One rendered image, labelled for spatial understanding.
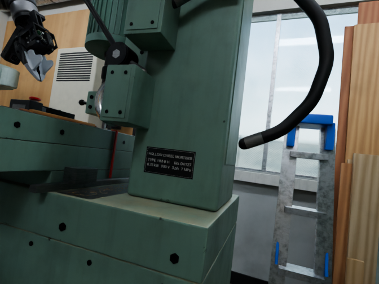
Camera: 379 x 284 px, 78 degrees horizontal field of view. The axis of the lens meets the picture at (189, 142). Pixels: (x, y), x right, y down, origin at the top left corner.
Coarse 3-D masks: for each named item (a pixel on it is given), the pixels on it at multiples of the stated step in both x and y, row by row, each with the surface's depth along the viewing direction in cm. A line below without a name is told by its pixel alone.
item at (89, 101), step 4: (88, 92) 71; (92, 92) 70; (88, 96) 71; (92, 96) 70; (88, 100) 71; (92, 100) 70; (88, 104) 71; (92, 104) 70; (88, 108) 70; (92, 108) 70; (88, 112) 70; (92, 112) 70; (96, 116) 75
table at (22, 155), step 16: (0, 144) 41; (16, 144) 43; (32, 144) 46; (48, 144) 50; (0, 160) 41; (16, 160) 44; (32, 160) 47; (48, 160) 50; (64, 160) 54; (80, 160) 59; (96, 160) 64; (128, 160) 79
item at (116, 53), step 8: (88, 0) 60; (96, 16) 58; (104, 24) 58; (104, 32) 57; (112, 40) 56; (112, 48) 53; (120, 48) 53; (128, 48) 53; (112, 56) 53; (120, 56) 53; (128, 56) 53; (136, 56) 56; (112, 64) 53; (120, 64) 53; (128, 64) 54; (136, 64) 53
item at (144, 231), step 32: (0, 192) 53; (64, 192) 49; (96, 192) 54; (32, 224) 49; (64, 224) 46; (96, 224) 44; (128, 224) 42; (160, 224) 40; (192, 224) 38; (224, 224) 53; (128, 256) 41; (160, 256) 39; (192, 256) 37
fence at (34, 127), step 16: (0, 112) 40; (16, 112) 43; (0, 128) 41; (16, 128) 43; (32, 128) 46; (48, 128) 49; (64, 128) 53; (80, 128) 58; (96, 128) 63; (64, 144) 54; (80, 144) 58; (96, 144) 64; (112, 144) 70; (128, 144) 78
